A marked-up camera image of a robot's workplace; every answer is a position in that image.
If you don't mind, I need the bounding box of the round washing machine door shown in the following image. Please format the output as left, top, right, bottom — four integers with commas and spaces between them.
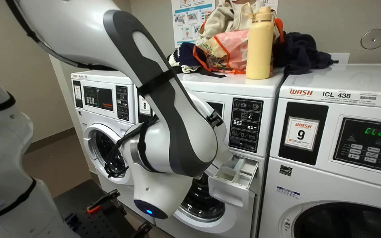
83, 123, 135, 185
279, 202, 381, 238
173, 172, 234, 229

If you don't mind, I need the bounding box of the round metal wall plate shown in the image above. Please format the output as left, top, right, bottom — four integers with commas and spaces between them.
360, 28, 381, 50

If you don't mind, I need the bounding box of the white washing machine number nine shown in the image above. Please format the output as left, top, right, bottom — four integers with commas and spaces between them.
258, 63, 381, 238

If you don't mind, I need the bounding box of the white wall notice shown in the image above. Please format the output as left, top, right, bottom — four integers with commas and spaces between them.
261, 0, 279, 14

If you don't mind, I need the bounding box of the white washing machine number eight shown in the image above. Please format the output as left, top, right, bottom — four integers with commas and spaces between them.
134, 70, 285, 238

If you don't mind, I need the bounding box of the black clamp with orange grip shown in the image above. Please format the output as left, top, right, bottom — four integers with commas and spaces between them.
86, 189, 122, 214

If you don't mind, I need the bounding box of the yellow water bottle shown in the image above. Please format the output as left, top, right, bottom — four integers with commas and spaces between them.
245, 6, 275, 80

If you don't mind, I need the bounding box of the white washing machine number seven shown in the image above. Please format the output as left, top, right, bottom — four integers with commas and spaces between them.
70, 70, 139, 186

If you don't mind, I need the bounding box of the beige garment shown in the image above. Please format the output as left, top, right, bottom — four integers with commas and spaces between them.
195, 0, 261, 46

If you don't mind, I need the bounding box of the white soap drawer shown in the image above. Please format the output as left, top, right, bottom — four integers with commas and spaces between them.
208, 155, 260, 210

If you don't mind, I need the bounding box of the instruction poster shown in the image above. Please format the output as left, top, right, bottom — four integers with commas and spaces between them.
171, 0, 216, 49

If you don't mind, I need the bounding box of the black robot stand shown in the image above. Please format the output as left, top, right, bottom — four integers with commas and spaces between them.
53, 179, 153, 238

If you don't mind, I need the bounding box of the pink and orange bag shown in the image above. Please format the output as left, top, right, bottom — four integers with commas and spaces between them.
193, 18, 284, 75

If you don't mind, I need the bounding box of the navy and white knit cloth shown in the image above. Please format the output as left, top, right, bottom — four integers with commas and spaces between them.
167, 42, 208, 74

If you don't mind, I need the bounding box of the dark navy garment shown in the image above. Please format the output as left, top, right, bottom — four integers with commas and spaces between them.
272, 32, 339, 77

